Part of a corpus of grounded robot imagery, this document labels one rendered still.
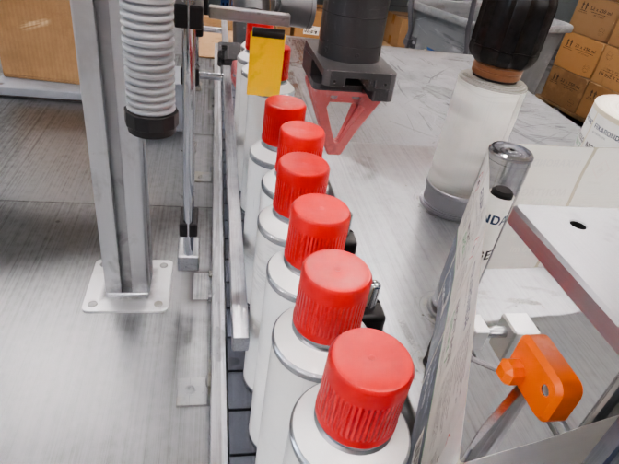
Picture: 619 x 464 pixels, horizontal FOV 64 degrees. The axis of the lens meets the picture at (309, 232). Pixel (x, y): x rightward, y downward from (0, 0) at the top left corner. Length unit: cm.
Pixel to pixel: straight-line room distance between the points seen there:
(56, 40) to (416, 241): 77
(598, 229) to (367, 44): 31
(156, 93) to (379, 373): 23
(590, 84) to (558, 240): 399
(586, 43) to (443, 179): 358
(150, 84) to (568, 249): 25
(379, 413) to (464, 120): 51
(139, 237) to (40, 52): 65
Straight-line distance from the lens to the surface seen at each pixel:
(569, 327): 61
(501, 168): 45
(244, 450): 40
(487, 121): 65
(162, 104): 34
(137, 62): 33
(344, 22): 45
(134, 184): 50
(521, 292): 63
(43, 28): 110
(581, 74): 422
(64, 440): 48
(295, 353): 24
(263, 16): 45
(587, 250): 18
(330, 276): 22
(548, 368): 21
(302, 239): 26
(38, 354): 55
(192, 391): 49
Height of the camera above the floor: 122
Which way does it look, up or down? 34 degrees down
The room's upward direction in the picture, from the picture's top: 10 degrees clockwise
